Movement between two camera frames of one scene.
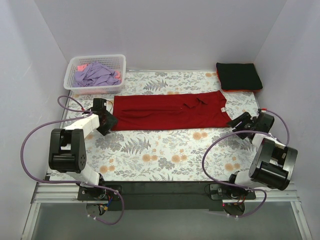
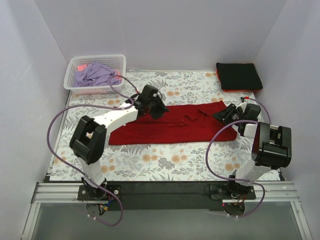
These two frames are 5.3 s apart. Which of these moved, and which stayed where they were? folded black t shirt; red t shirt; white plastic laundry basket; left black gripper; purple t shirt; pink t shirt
Moved: red t shirt; left black gripper
Stayed: folded black t shirt; pink t shirt; white plastic laundry basket; purple t shirt
